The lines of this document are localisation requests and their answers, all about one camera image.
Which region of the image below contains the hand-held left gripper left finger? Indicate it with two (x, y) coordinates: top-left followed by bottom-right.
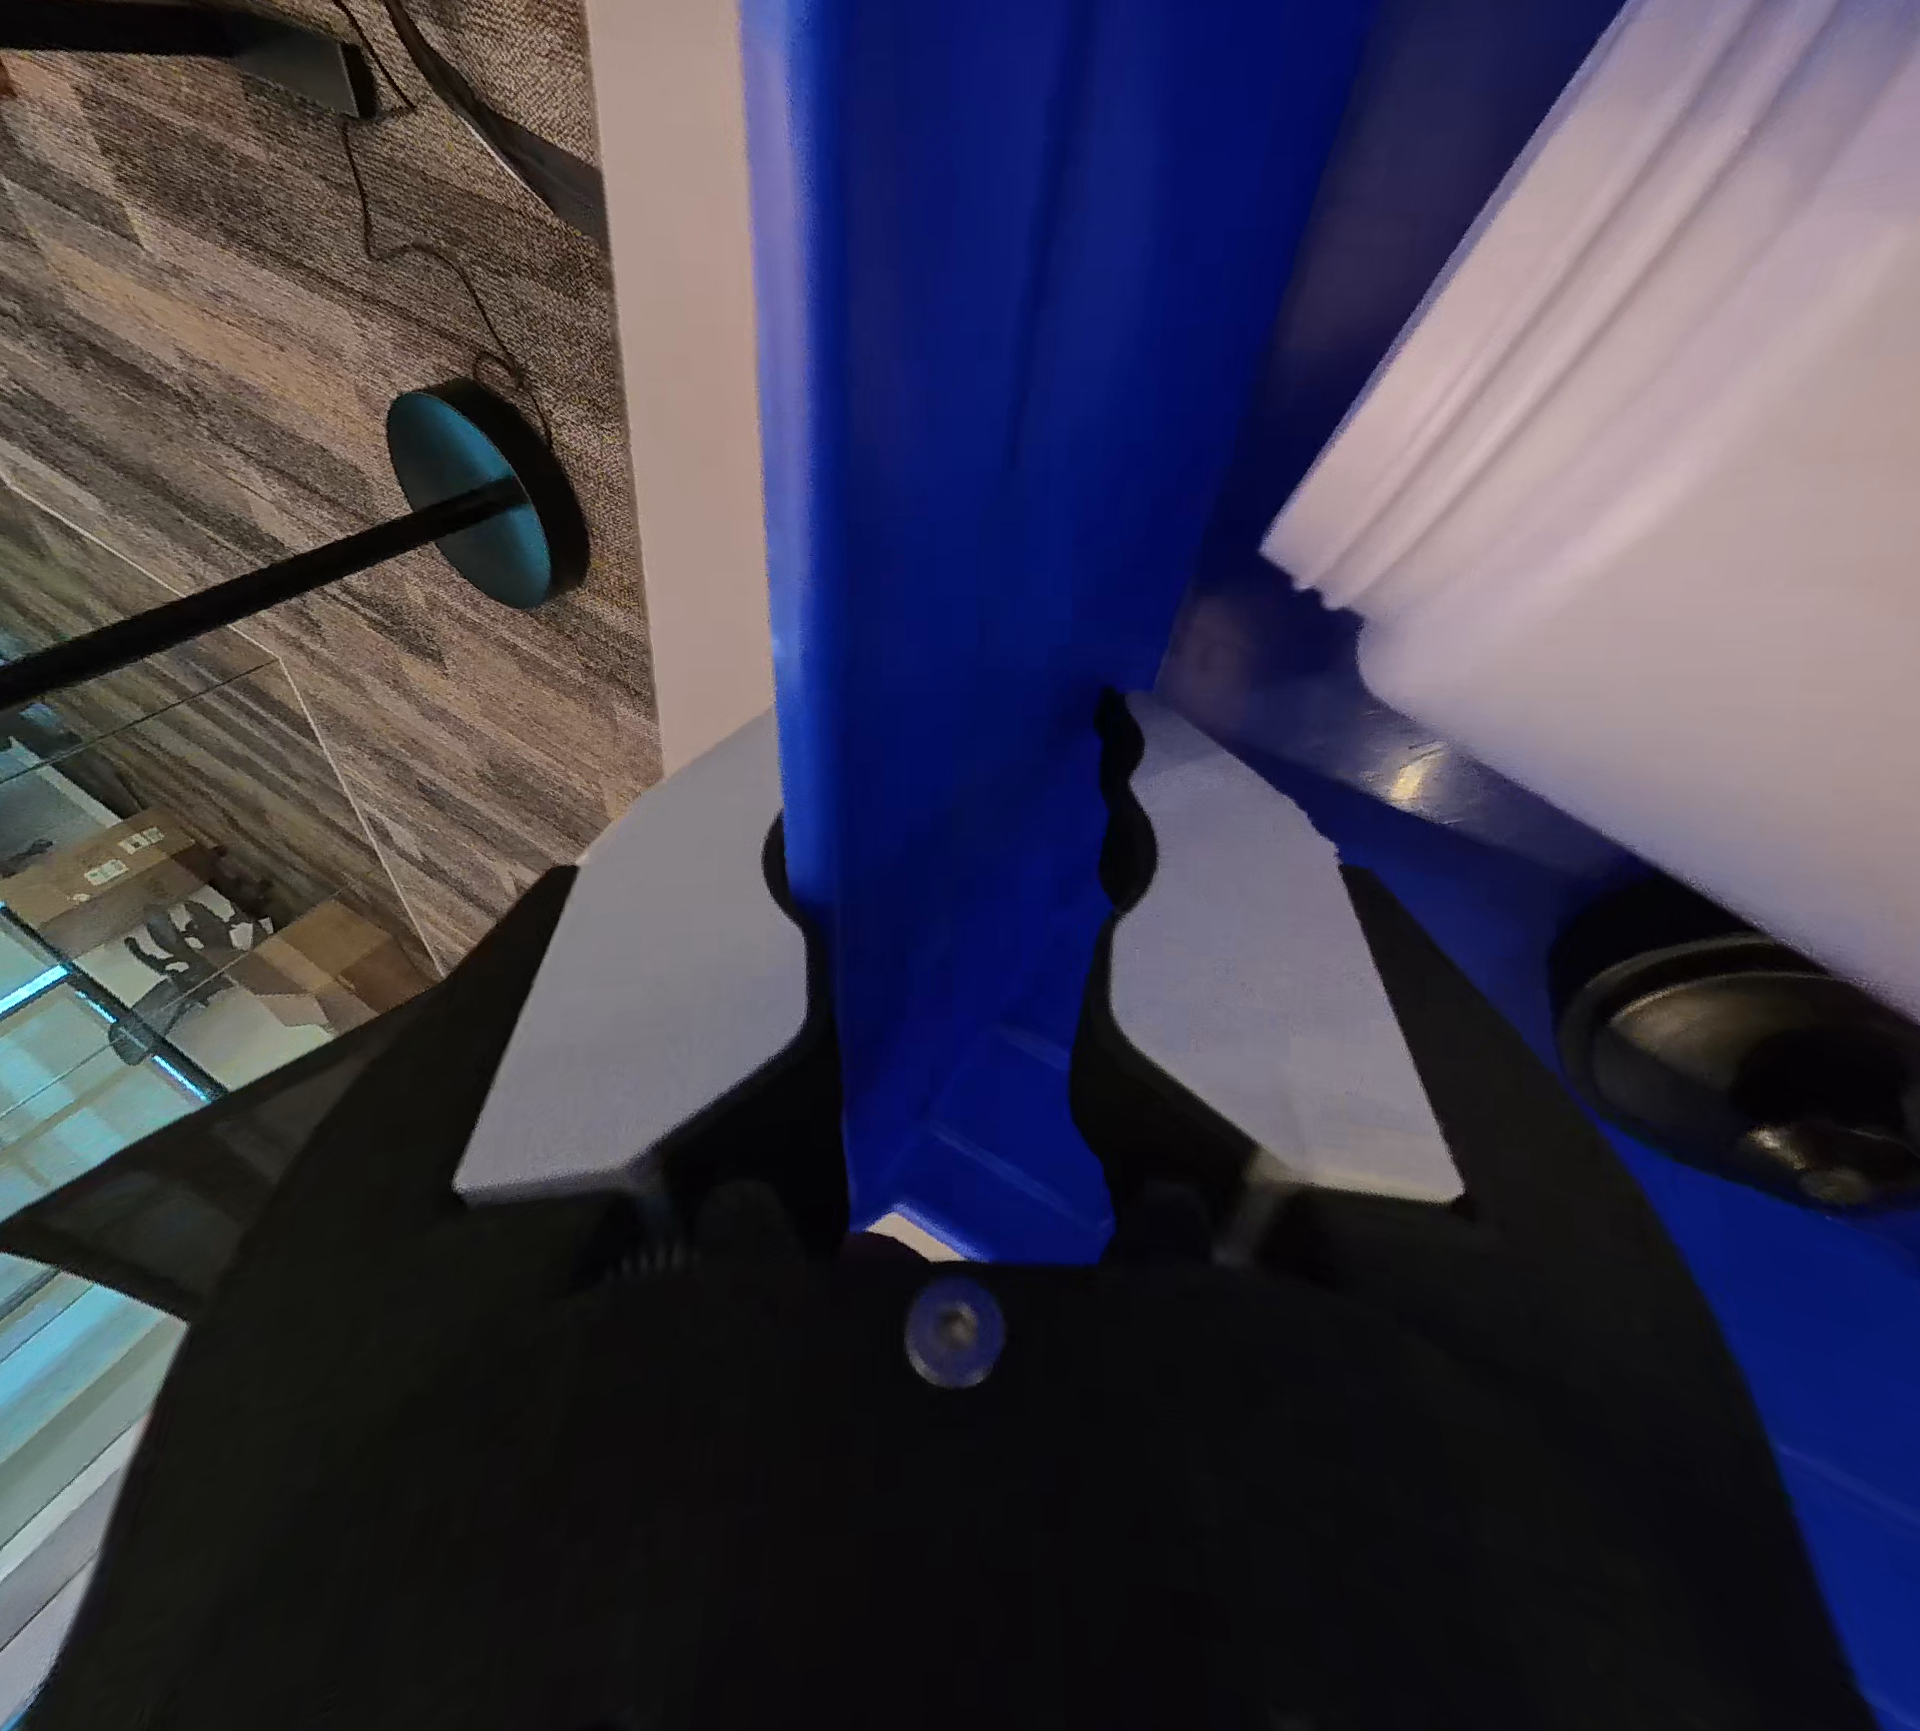
(453, 708), (852, 1238)

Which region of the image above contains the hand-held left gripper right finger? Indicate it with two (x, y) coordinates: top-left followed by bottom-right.
(1067, 688), (1463, 1260)

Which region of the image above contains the black bottle lid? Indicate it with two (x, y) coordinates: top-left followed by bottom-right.
(1548, 922), (1920, 1216)

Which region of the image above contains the white bottle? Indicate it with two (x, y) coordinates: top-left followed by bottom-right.
(1260, 0), (1920, 1014)

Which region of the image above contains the blue plastic bin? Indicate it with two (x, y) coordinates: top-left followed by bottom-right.
(726, 0), (1920, 1731)

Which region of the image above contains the black round-base floor stand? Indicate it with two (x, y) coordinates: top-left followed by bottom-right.
(0, 383), (589, 714)

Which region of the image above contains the thin black floor cable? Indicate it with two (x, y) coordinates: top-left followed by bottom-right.
(245, 0), (564, 451)

